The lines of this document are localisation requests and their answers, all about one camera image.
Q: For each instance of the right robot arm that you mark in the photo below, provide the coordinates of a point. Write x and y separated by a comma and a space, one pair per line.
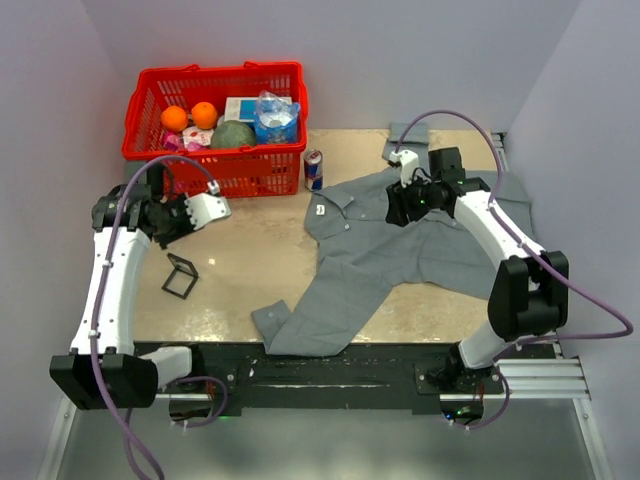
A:
528, 296

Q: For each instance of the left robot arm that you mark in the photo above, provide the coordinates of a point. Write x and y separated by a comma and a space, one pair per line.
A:
102, 358

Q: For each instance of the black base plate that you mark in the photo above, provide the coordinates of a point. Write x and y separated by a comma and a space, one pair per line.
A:
364, 376

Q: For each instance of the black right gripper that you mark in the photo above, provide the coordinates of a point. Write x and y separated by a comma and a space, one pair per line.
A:
399, 204

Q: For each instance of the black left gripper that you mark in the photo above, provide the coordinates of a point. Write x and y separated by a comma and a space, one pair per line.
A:
164, 240

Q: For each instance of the blue snack bag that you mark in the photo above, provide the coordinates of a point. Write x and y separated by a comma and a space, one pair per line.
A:
286, 134

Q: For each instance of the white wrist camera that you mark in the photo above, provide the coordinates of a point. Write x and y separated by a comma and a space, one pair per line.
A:
408, 162
205, 208

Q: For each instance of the grey button-up shirt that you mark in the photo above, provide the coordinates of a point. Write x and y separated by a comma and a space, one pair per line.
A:
360, 258

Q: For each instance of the green melon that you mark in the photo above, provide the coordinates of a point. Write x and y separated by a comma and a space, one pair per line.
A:
233, 134

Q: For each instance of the red plastic shopping basket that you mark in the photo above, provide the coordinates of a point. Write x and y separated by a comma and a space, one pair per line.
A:
263, 170

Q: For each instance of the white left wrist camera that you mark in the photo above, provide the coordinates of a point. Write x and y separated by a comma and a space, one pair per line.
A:
205, 208

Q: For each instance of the left orange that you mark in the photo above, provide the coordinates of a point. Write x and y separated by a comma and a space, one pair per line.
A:
174, 119

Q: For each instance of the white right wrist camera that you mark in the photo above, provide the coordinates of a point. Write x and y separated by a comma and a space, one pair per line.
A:
408, 162

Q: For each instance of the Red Bull drink can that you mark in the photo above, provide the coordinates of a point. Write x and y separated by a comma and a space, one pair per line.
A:
313, 170

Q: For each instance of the orange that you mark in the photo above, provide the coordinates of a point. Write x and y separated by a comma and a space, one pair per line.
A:
204, 115
174, 119

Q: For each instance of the black square frame stand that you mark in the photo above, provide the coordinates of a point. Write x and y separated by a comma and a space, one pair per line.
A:
182, 279

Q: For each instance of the pink snack packet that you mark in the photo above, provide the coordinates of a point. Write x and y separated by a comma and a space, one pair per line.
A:
191, 139

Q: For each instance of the aluminium frame rail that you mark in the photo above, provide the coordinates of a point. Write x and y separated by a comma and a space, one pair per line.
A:
528, 302

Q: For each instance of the white blue carton box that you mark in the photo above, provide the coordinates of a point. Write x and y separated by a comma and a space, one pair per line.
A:
270, 111

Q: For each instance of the right orange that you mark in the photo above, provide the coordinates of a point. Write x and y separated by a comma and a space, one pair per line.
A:
204, 115

